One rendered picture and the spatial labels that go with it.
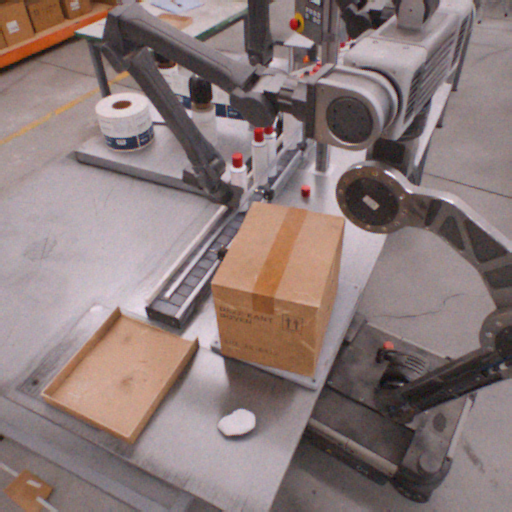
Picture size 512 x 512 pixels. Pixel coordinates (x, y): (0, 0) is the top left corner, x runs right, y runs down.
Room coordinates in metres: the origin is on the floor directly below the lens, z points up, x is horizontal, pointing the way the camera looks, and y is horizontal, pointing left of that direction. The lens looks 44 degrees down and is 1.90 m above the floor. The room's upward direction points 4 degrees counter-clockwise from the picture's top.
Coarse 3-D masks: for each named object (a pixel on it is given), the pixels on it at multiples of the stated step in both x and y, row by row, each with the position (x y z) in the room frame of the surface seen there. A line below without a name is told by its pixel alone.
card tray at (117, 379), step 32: (128, 320) 0.87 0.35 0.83; (96, 352) 0.76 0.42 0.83; (128, 352) 0.76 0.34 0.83; (160, 352) 0.75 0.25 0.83; (192, 352) 0.74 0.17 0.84; (64, 384) 0.67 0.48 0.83; (96, 384) 0.67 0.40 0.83; (128, 384) 0.66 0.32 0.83; (160, 384) 0.66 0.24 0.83; (96, 416) 0.58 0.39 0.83; (128, 416) 0.58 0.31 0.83
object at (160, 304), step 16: (288, 160) 1.54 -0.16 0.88; (240, 224) 1.19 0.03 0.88; (224, 240) 1.12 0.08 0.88; (192, 256) 1.06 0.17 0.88; (208, 256) 1.05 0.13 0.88; (176, 272) 0.99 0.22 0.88; (192, 272) 0.99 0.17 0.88; (192, 288) 0.93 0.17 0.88; (160, 304) 0.88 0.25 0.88; (176, 304) 0.87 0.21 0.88
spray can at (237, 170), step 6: (234, 156) 1.27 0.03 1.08; (240, 156) 1.27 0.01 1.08; (234, 162) 1.26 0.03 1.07; (240, 162) 1.26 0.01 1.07; (234, 168) 1.26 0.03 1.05; (240, 168) 1.26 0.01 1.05; (234, 174) 1.25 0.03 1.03; (240, 174) 1.25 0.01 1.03; (234, 180) 1.25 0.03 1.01; (240, 180) 1.25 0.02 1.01; (246, 180) 1.26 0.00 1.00; (240, 186) 1.25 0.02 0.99; (246, 186) 1.26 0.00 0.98; (246, 192) 1.26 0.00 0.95; (246, 204) 1.26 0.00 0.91; (240, 210) 1.25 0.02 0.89; (246, 210) 1.25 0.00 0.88
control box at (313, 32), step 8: (296, 0) 1.66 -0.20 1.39; (304, 0) 1.62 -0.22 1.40; (296, 8) 1.66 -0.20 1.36; (304, 8) 1.62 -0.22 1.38; (312, 8) 1.58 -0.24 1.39; (320, 8) 1.55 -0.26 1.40; (296, 16) 1.66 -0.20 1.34; (304, 16) 1.62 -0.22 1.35; (304, 24) 1.62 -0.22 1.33; (312, 24) 1.58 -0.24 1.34; (344, 24) 1.56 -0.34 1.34; (296, 32) 1.66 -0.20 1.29; (304, 32) 1.62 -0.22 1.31; (312, 32) 1.58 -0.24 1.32; (320, 32) 1.54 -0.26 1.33; (344, 32) 1.56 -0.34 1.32; (312, 40) 1.58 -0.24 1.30; (320, 40) 1.54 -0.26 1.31; (344, 40) 1.57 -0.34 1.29
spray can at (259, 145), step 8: (256, 128) 1.43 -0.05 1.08; (256, 136) 1.40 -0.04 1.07; (256, 144) 1.39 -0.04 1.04; (264, 144) 1.40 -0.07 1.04; (256, 152) 1.39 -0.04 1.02; (264, 152) 1.39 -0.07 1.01; (256, 160) 1.39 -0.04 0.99; (264, 160) 1.39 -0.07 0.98; (256, 168) 1.39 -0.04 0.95; (264, 168) 1.39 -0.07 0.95; (256, 176) 1.39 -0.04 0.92; (264, 184) 1.39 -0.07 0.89
